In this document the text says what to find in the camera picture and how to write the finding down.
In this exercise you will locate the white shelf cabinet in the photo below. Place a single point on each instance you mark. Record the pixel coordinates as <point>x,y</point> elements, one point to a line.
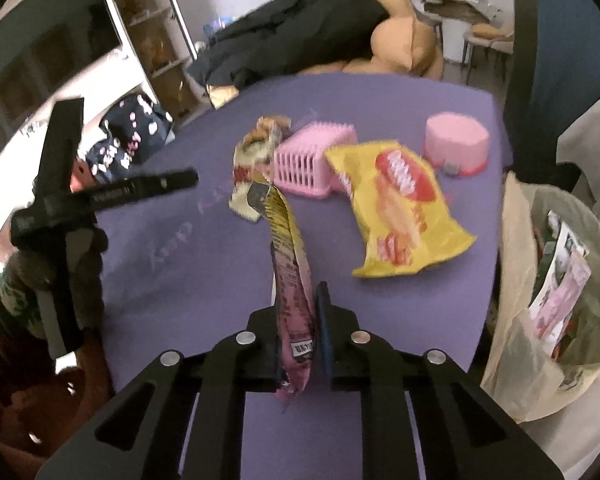
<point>155,35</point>

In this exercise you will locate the dark blue panel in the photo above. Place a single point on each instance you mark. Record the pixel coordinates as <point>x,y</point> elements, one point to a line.
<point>570,35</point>

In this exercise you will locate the cluttered dining table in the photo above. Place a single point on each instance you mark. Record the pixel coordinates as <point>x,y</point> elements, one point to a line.
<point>455,0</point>

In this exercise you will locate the yellow chips bag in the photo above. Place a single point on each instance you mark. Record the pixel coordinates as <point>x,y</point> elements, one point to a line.
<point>400,210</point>

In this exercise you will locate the pink round container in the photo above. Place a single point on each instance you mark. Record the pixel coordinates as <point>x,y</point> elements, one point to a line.
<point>455,135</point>

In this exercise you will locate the white plastic bag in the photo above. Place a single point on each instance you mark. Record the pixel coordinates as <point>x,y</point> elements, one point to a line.
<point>510,360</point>

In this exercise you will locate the pink cartoon snack packet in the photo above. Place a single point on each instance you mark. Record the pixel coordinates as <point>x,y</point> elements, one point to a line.
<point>560,305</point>

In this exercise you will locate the white green snack packet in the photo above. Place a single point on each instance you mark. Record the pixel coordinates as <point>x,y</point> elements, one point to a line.
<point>567,247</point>

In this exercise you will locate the dark bag with white prints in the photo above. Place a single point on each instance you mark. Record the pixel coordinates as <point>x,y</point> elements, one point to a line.
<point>130,135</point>

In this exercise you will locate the person's left forearm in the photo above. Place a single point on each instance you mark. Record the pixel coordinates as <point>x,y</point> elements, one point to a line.
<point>30,410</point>

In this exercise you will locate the dark glass cabinet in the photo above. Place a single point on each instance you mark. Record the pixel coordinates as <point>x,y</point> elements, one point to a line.
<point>40,70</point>

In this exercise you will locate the pink plastic basket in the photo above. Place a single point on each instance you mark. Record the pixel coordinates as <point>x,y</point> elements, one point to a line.
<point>305,160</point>

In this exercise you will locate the red yellow noodle snack wrapper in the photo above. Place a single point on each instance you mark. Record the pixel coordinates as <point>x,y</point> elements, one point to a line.
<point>252,160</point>

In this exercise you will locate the grey dining chair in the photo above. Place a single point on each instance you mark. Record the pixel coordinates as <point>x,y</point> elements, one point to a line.
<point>490,35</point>

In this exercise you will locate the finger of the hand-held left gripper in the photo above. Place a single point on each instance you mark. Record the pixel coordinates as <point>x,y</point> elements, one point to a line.
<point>140,187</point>

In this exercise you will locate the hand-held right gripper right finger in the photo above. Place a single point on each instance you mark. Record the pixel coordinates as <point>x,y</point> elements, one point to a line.
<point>324,330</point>

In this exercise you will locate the black jacket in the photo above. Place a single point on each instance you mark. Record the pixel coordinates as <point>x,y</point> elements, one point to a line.
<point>290,35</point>

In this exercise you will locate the pink yellow snack wrapper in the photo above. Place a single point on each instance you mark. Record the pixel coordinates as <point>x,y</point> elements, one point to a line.
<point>292,290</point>

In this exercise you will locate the colourful printed bag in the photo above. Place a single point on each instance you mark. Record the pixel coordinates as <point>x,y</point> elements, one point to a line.
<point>217,27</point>

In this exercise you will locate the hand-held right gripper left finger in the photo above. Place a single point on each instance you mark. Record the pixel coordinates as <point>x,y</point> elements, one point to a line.
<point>260,355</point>

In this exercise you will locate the purple tablecloth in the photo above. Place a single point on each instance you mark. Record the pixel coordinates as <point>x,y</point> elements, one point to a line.
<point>180,260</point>

